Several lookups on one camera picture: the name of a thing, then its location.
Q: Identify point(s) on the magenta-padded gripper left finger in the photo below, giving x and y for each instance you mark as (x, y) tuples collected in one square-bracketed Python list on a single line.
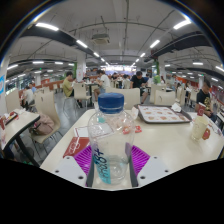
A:
[(68, 168)]

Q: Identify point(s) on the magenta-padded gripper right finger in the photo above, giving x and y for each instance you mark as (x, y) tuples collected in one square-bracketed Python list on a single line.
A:
[(155, 168)]

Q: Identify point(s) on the clear blue-capped water bottle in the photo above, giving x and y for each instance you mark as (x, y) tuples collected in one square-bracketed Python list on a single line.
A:
[(111, 133)]

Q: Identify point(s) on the red paper packet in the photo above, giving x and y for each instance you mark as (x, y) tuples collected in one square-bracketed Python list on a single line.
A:
[(75, 146)]

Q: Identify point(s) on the white paper sheet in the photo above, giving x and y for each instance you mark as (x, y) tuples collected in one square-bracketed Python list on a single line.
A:
[(80, 131)]

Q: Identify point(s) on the red sauce sachet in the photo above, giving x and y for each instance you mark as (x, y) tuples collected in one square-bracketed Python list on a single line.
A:
[(138, 129)]

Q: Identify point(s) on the pink backpack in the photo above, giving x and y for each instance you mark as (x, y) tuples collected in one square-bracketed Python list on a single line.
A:
[(43, 125)]

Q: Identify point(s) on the brown food tray with menu paper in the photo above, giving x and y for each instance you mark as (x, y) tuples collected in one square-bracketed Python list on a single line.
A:
[(163, 114)]

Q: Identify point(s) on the crumpled white napkin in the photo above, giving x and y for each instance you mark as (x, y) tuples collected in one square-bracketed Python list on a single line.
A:
[(176, 107)]

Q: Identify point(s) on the cream neighbouring table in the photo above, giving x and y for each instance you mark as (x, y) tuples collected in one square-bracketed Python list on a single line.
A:
[(18, 126)]

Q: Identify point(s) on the cream chair with round hole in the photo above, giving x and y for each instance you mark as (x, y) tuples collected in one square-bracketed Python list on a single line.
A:
[(128, 96), (165, 97)]

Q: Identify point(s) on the group of cream chairs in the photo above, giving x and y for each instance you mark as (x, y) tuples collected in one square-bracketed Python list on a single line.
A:
[(80, 90)]

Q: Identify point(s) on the person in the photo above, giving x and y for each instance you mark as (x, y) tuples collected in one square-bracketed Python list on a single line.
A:
[(104, 81), (28, 96), (203, 96), (138, 81), (67, 86)]

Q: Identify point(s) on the ceiling air conditioner unit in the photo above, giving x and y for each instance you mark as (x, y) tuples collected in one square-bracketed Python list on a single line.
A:
[(100, 39)]

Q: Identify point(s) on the group of ceiling lights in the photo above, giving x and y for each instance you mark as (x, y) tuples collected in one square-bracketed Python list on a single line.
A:
[(46, 26)]

